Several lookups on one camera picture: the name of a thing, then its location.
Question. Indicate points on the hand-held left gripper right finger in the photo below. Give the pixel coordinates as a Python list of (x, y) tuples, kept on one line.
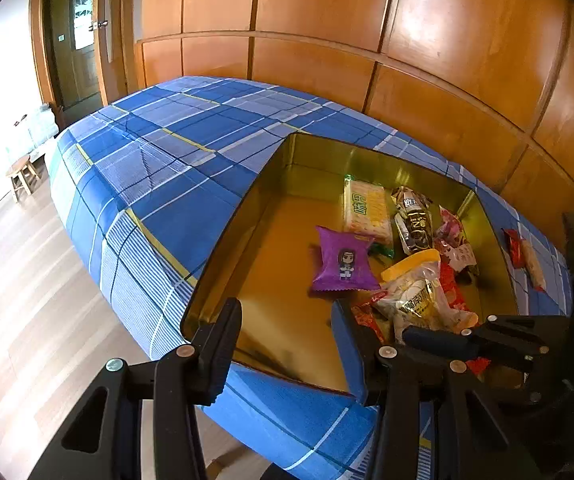
[(349, 355)]

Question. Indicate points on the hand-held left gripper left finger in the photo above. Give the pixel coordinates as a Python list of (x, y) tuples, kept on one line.
[(229, 330)]

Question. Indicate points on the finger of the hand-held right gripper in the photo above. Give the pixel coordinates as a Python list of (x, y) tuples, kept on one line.
[(437, 341)]

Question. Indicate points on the large red snack packet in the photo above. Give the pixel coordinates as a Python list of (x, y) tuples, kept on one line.
[(367, 320)]

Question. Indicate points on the yellow and white snack packet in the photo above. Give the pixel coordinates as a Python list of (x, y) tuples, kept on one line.
[(417, 295)]

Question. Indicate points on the purple snack packet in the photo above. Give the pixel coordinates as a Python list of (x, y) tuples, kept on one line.
[(342, 260)]

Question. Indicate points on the gold-lined dark tin box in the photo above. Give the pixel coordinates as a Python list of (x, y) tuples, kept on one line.
[(277, 240)]

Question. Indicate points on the white floral snack packet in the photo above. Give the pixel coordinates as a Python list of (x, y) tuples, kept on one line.
[(454, 240)]

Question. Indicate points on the dark brown snack packet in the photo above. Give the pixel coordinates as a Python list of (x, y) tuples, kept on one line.
[(412, 225)]

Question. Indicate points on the green-edged cracker packet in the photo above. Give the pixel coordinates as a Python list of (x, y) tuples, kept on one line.
[(364, 207)]

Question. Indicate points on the clear rice bar packet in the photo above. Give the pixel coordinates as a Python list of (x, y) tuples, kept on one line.
[(534, 265)]

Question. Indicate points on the small red snack packet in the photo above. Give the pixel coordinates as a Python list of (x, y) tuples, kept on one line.
[(513, 247)]

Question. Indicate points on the blue plaid bedsheet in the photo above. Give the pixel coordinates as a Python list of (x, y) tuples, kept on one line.
[(167, 170)]

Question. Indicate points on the small wooden stool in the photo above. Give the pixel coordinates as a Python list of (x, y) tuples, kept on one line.
[(23, 175)]

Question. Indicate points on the pale sofa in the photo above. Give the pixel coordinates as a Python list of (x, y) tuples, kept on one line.
[(39, 127)]

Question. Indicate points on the wooden door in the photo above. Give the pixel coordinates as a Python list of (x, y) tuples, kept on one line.
[(79, 60)]

